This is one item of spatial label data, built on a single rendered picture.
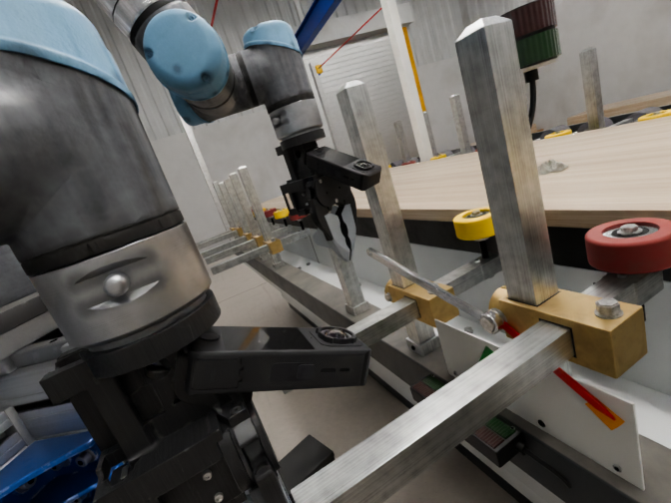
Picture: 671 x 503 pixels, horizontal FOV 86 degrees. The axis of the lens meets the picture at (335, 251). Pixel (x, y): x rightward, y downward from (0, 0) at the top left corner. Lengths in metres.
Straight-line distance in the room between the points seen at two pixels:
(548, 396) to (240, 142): 7.85
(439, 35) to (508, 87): 10.22
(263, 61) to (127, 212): 0.41
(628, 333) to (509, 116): 0.22
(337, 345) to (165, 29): 0.34
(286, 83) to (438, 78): 9.76
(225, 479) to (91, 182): 0.17
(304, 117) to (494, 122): 0.28
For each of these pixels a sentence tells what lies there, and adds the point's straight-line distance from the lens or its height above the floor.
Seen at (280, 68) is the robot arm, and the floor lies 1.21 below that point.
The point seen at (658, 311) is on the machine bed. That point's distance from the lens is 0.64.
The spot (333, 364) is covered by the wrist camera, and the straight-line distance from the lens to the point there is 0.23.
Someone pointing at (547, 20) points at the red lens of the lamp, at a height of 1.13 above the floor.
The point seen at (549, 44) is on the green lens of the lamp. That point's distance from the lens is 0.41.
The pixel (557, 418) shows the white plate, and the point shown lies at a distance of 0.50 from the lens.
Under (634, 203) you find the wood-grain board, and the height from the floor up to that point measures 0.90.
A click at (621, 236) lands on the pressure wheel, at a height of 0.90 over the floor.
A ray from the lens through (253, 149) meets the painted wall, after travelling 8.11.
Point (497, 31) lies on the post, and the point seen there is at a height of 1.13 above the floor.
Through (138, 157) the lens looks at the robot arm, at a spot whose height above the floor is 1.11.
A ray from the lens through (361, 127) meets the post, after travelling 0.57.
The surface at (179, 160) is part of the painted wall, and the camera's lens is 8.01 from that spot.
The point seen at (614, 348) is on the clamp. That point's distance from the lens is 0.40.
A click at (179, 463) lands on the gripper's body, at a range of 0.22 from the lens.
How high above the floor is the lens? 1.08
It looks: 15 degrees down
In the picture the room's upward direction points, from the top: 19 degrees counter-clockwise
